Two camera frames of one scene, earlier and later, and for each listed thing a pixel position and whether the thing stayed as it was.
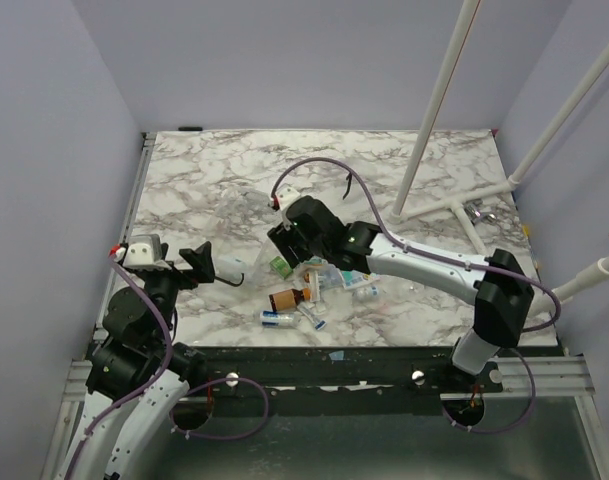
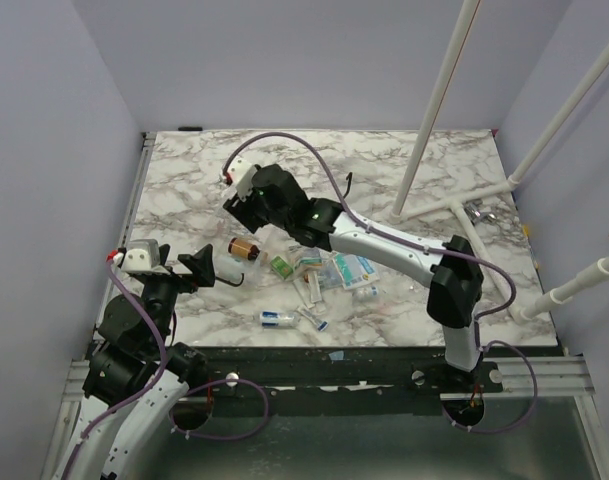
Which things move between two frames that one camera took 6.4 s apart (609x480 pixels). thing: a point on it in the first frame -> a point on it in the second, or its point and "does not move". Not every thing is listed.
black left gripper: x=201 y=261 does not move
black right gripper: x=284 y=245 -> x=241 y=211
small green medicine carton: x=281 y=266 does not move
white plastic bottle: x=229 y=268 does not move
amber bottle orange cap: x=289 y=298 -> x=243 y=248
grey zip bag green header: x=331 y=278 does not move
